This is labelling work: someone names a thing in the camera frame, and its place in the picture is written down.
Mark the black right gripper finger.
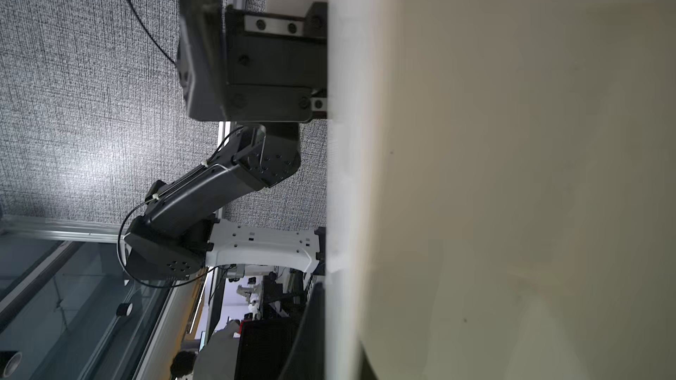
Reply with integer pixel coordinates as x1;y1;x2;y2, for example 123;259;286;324
278;283;326;380

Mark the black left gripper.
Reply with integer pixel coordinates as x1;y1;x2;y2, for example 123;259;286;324
176;0;327;121

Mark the white wrap dispenser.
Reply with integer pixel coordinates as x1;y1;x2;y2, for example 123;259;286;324
263;0;676;380

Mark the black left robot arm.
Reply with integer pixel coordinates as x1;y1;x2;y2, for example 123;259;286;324
119;0;328;281

